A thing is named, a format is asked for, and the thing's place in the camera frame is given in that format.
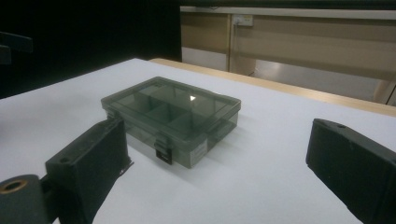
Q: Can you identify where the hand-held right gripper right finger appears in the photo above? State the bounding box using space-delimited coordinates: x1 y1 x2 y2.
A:
305 118 396 224

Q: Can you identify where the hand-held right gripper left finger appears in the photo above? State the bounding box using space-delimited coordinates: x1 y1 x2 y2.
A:
45 117 134 224

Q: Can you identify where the transparent grey compartment box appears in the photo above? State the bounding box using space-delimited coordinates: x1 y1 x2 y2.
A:
100 76 242 170

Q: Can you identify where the black curtain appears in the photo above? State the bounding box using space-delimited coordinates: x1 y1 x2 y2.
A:
0 0 183 99

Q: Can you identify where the white board sheet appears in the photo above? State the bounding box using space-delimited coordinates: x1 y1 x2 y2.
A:
0 58 396 224

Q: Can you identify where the white wall socket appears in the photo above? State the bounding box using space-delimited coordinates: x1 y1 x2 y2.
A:
233 14 254 27

